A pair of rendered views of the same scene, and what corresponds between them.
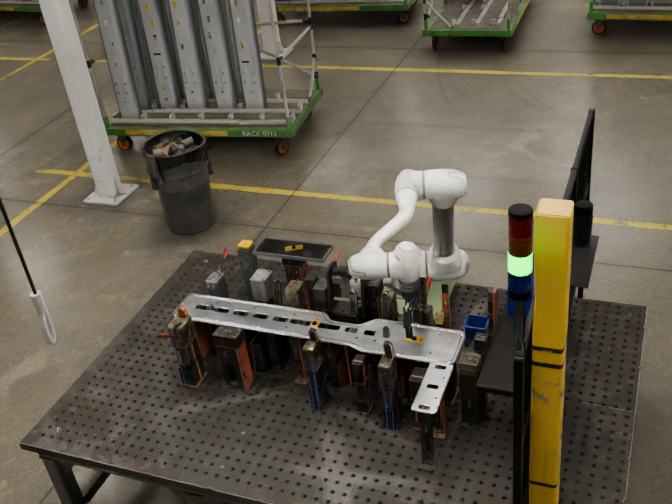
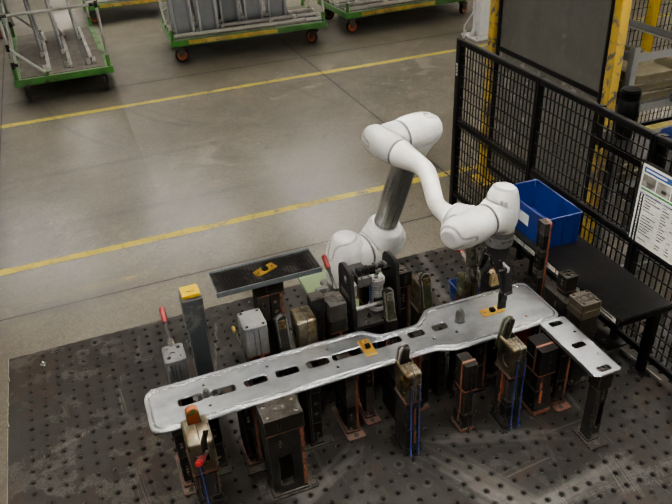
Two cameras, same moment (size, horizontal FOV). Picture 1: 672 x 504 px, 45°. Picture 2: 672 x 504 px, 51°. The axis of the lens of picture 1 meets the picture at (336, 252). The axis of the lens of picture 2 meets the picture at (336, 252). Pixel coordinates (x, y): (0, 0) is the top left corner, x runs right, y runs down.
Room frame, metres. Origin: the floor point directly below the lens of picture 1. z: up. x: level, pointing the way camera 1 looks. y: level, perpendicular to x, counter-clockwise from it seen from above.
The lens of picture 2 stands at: (1.76, 1.43, 2.48)
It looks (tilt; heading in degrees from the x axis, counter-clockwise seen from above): 32 degrees down; 315
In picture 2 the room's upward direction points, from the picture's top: 3 degrees counter-clockwise
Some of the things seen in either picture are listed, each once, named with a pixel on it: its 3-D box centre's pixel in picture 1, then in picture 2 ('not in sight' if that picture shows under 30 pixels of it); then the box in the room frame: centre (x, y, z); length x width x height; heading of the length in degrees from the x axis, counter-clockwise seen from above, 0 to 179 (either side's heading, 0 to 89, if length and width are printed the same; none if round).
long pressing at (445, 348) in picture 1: (310, 325); (362, 351); (2.93, 0.16, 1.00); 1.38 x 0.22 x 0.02; 65
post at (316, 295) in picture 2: (316, 310); (318, 340); (3.16, 0.13, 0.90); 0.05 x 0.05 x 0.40; 65
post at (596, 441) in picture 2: (426, 435); (595, 404); (2.32, -0.26, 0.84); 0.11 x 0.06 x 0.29; 155
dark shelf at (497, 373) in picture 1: (525, 322); (562, 250); (2.72, -0.76, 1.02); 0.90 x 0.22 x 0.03; 155
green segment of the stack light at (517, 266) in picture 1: (520, 260); not in sight; (1.91, -0.52, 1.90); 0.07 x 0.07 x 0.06
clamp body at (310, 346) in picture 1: (316, 373); (407, 406); (2.74, 0.16, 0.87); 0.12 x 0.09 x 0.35; 155
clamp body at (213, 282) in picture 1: (221, 306); (182, 394); (3.33, 0.60, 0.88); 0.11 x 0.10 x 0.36; 155
